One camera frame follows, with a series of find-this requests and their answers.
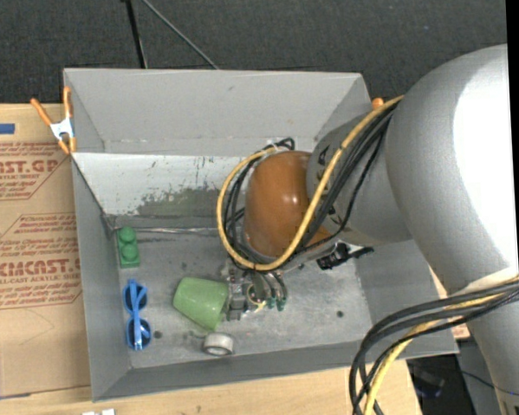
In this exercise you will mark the light green cup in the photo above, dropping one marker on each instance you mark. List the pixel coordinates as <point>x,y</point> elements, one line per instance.
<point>199,301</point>

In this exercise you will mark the grey and white tape roll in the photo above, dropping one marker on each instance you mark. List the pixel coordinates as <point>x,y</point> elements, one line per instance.
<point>218,344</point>

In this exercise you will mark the blue sunglasses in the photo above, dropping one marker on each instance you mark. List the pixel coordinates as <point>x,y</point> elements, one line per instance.
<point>136,304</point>

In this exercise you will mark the green toy building block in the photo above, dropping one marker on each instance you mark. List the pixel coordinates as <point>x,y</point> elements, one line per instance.
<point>128,248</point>

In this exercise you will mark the grey metal bin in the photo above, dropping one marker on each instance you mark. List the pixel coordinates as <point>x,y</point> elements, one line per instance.
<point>202,114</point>

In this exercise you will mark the brown cardboard board red print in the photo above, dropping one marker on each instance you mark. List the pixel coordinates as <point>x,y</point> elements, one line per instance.
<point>32,257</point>

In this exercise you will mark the black cylinder on white bracket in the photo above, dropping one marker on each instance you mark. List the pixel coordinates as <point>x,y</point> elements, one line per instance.
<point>331,258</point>

